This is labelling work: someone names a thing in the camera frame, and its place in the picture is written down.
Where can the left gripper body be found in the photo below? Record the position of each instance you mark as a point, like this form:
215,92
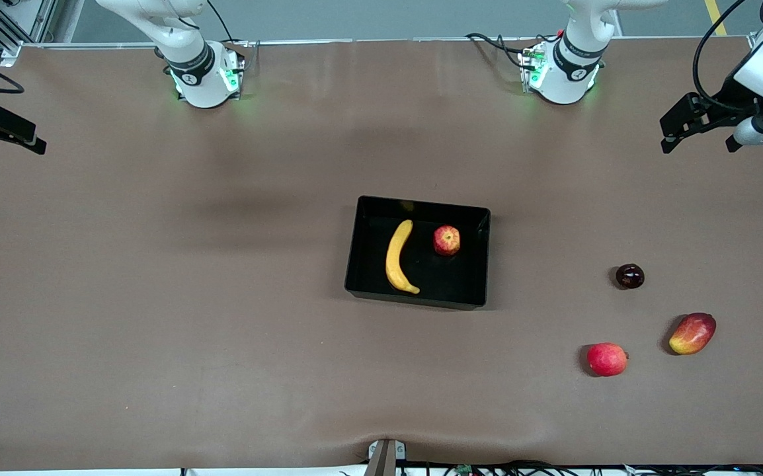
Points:
730,96

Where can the red yellow apple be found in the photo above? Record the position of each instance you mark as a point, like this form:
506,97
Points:
446,240

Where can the black plastic tray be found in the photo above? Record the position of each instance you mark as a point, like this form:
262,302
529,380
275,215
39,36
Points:
447,281

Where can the yellow banana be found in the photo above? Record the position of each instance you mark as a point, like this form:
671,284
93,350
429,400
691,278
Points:
395,258

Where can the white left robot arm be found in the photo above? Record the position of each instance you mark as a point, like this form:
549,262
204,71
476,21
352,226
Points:
576,73

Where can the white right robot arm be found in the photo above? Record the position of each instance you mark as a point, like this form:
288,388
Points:
190,66

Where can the dark purple plum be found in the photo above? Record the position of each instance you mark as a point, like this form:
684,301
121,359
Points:
629,276

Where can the red yellow mango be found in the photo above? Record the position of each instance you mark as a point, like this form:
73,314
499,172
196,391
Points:
692,334

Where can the red pomegranate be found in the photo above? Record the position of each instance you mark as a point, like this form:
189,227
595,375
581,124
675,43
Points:
607,359

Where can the brown table mat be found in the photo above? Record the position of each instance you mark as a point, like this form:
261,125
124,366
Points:
223,330

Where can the small green circuit board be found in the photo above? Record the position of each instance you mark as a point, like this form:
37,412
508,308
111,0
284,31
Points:
465,470

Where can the silver table edge rail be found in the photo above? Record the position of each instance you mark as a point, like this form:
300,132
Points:
388,40

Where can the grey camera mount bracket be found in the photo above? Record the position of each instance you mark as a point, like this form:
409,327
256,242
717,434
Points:
385,457

